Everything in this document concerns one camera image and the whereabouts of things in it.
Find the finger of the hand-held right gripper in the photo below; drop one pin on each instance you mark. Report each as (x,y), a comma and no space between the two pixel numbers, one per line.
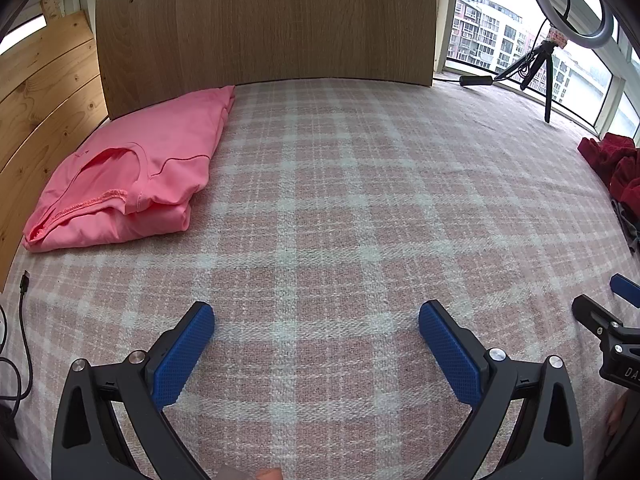
(592,312)
(627,287)

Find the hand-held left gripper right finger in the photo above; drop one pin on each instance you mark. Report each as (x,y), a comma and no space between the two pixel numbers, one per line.
(447,350)

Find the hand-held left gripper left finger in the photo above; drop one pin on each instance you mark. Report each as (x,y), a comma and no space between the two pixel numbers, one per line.
(182,355)

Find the pile of mixed clothes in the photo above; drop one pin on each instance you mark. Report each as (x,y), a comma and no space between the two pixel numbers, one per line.
(615,160)

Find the person's right hand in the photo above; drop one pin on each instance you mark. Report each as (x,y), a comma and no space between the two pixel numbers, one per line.
(625,415)

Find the grey garment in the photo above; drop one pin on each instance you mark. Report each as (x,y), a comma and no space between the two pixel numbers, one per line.
(627,225)

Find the pink plaid blanket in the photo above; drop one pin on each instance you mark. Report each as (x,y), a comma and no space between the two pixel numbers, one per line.
(350,210)

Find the pink folded shirt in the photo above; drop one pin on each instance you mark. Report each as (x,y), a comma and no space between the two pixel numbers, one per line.
(150,160)

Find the black tripod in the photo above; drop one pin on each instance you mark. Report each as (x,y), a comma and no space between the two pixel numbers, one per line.
(549,90)

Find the knotty pine wood panel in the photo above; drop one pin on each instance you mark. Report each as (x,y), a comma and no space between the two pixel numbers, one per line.
(45,110)

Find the light oak board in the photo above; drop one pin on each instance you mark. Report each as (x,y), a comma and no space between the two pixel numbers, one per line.
(250,20)

